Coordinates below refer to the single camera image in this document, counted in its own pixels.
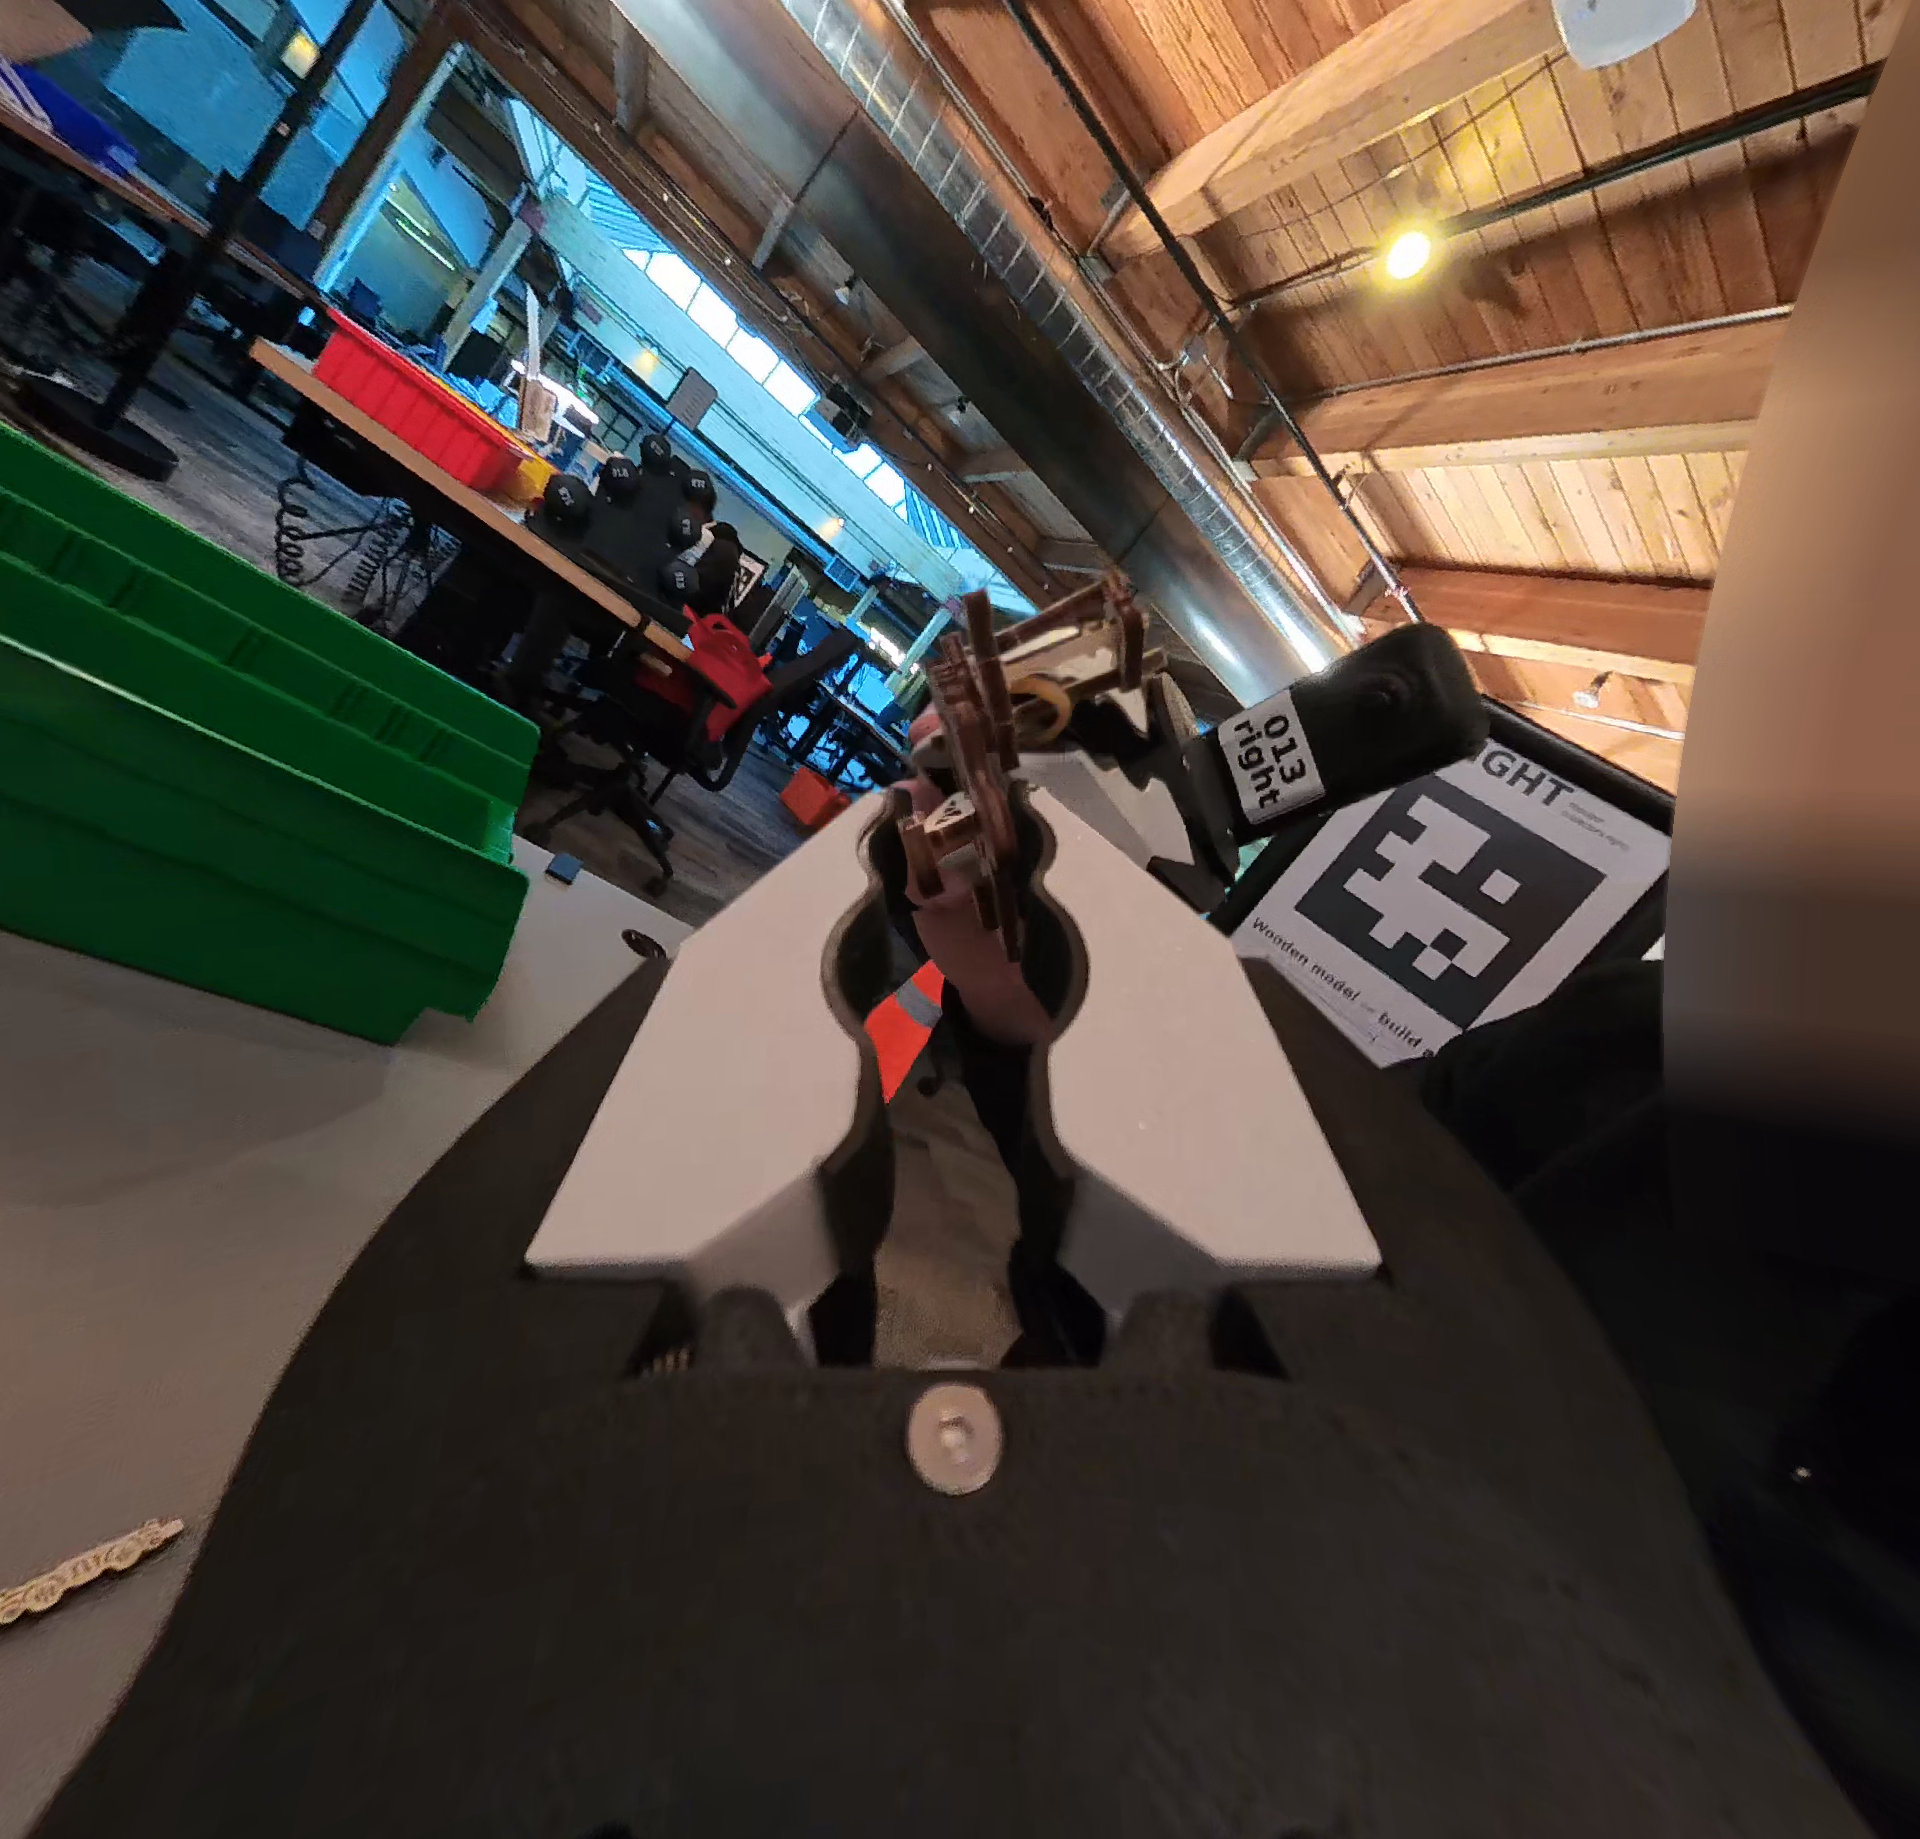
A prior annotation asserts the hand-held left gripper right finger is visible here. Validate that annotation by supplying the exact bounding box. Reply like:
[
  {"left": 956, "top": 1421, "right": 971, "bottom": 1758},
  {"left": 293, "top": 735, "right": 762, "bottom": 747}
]
[{"left": 1018, "top": 786, "right": 1384, "bottom": 1362}]

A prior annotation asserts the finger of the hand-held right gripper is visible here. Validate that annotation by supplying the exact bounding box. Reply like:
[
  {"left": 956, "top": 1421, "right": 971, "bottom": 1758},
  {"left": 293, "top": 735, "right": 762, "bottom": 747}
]
[{"left": 1024, "top": 748, "right": 1199, "bottom": 871}]

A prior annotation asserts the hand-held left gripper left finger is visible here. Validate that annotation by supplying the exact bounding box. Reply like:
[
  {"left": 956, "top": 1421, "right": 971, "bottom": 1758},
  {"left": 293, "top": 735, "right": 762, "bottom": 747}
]
[{"left": 522, "top": 793, "right": 903, "bottom": 1368}]

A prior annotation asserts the wooden model lever assembly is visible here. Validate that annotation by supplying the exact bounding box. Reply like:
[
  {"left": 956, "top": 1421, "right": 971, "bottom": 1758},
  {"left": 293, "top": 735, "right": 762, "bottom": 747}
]
[{"left": 898, "top": 592, "right": 1039, "bottom": 967}]

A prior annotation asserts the wooden model frame part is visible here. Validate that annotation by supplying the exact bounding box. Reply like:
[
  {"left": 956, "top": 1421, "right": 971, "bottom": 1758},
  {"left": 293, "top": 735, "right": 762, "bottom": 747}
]
[{"left": 974, "top": 568, "right": 1156, "bottom": 748}]

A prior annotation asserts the person's right hand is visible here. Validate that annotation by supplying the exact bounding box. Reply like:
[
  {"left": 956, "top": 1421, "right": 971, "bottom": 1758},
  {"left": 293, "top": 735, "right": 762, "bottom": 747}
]
[{"left": 901, "top": 712, "right": 1055, "bottom": 1046}]

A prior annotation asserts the black framed marker sign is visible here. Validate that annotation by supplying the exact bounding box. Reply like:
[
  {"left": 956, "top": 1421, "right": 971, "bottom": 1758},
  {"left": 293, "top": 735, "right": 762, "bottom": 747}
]
[{"left": 1237, "top": 735, "right": 1671, "bottom": 1068}]

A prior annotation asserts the orange red plastic piece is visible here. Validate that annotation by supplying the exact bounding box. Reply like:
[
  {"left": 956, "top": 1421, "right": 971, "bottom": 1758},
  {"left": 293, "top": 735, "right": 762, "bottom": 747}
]
[{"left": 861, "top": 959, "right": 950, "bottom": 1106}]

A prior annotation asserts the black chair with red jacket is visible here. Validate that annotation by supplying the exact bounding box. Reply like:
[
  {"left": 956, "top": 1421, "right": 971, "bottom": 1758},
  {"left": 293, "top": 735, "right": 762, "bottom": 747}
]
[{"left": 517, "top": 609, "right": 872, "bottom": 896}]

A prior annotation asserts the wooden top workbench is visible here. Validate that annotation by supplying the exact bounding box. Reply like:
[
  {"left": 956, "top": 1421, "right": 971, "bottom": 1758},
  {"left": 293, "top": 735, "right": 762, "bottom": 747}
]
[{"left": 247, "top": 338, "right": 708, "bottom": 663}]

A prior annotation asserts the black dumbbell rack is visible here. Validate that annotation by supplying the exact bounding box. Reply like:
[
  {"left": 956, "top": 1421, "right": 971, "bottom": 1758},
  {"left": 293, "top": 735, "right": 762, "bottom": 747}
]
[{"left": 531, "top": 435, "right": 722, "bottom": 612}]

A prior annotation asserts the red plastic bin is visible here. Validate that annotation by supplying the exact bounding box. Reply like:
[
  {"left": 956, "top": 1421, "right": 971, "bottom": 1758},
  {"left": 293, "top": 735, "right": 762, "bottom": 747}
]
[{"left": 310, "top": 313, "right": 548, "bottom": 497}]

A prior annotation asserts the small toothed wooden part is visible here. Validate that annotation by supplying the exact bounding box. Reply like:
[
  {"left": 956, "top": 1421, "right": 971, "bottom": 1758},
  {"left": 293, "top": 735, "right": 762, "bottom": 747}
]
[{"left": 0, "top": 1515, "right": 187, "bottom": 1629}]

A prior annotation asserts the tall black stand with base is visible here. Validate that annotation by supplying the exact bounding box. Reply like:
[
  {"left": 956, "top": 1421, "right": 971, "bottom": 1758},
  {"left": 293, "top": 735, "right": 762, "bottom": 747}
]
[{"left": 21, "top": 0, "right": 468, "bottom": 483}]

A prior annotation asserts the black ceiling rail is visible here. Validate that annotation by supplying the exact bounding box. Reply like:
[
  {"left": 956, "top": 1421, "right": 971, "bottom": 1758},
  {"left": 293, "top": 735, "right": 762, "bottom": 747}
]
[{"left": 1432, "top": 69, "right": 1884, "bottom": 248}]

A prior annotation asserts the long spiral ceiling duct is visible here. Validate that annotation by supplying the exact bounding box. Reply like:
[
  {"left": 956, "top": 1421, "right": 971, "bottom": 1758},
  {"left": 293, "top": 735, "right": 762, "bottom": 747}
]
[{"left": 539, "top": 0, "right": 1359, "bottom": 678}]

